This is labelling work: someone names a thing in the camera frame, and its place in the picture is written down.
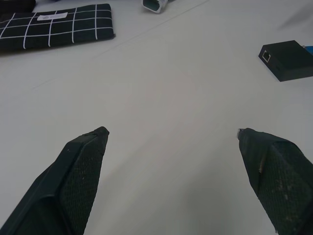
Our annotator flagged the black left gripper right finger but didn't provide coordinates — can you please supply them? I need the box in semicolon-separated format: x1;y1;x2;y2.
236;127;313;235

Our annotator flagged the white grey plug connector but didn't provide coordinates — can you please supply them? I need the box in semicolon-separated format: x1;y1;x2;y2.
142;0;168;14

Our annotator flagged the black white-grid fabric pouch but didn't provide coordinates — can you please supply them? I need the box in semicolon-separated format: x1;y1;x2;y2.
0;3;116;51

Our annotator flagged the black box with port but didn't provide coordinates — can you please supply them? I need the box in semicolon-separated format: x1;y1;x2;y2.
257;40;313;82

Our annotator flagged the black object with rounded edge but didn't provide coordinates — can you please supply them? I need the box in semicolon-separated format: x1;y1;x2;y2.
0;0;36;13

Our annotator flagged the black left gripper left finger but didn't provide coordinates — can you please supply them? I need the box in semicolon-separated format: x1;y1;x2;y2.
0;126;110;235

